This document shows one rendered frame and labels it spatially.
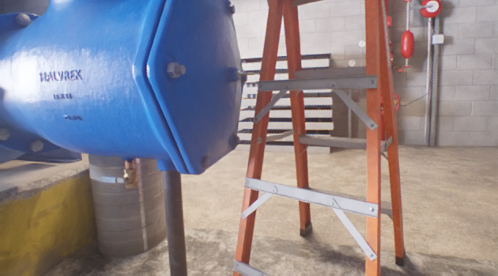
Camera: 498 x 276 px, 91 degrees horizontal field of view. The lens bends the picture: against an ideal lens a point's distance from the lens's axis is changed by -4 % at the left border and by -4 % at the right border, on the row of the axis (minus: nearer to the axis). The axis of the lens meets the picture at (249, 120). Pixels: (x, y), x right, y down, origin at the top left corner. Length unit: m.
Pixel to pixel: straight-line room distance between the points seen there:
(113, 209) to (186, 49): 1.01
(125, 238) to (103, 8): 1.08
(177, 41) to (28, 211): 1.10
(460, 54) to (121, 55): 4.14
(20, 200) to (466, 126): 4.52
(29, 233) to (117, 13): 1.09
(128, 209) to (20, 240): 0.43
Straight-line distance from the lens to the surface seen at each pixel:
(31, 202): 1.47
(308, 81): 0.80
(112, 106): 0.67
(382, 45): 0.96
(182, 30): 0.61
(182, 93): 0.59
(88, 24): 0.75
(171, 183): 0.89
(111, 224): 1.48
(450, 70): 4.30
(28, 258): 1.54
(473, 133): 4.47
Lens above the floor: 0.79
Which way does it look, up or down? 6 degrees down
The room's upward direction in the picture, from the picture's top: 2 degrees counter-clockwise
